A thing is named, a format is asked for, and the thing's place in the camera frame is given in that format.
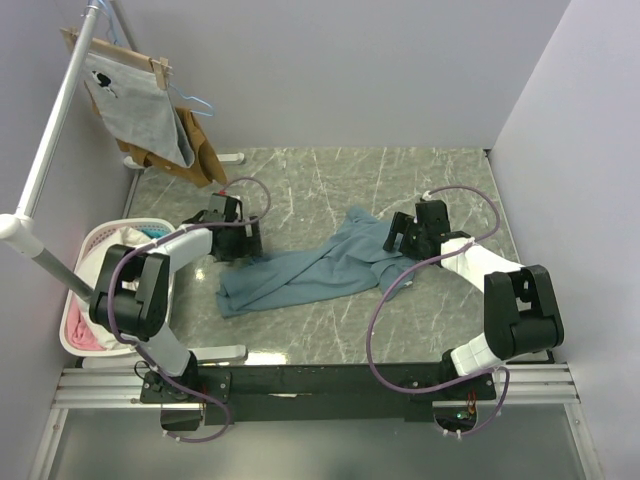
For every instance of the teal garment in basket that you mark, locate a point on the teal garment in basket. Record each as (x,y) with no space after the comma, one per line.
(153,234)

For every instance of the grey panda t shirt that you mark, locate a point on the grey panda t shirt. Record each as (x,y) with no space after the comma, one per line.
(136,111)

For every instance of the black mounting beam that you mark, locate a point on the black mounting beam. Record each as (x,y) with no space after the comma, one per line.
(324,392)

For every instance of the wooden clip hanger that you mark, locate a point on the wooden clip hanger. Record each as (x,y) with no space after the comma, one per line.
(159,68)

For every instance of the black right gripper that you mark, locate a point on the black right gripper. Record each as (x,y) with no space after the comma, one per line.
(402,224)

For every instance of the blue t shirt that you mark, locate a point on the blue t shirt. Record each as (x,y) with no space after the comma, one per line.
(349,262)

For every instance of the white clothes rack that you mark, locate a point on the white clothes rack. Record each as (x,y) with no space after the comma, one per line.
(60,171)

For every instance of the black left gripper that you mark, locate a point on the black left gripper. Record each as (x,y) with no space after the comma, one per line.
(250,246)

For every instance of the brown hanging shirt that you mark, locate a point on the brown hanging shirt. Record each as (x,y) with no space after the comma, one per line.
(206,167)

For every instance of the white perforated laundry basket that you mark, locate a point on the white perforated laundry basket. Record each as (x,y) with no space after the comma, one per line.
(94,239)

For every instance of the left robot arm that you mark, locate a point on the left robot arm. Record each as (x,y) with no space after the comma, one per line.
(131,295)

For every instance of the blue wire hanger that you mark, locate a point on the blue wire hanger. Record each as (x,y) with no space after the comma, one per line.
(114,39)

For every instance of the aluminium rail frame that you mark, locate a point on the aluminium rail frame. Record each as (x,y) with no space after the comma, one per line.
(113,388)

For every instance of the pink garment in basket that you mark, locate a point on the pink garment in basket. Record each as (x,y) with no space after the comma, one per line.
(77,332)

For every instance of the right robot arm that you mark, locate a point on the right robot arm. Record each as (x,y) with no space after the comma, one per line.
(520,310)

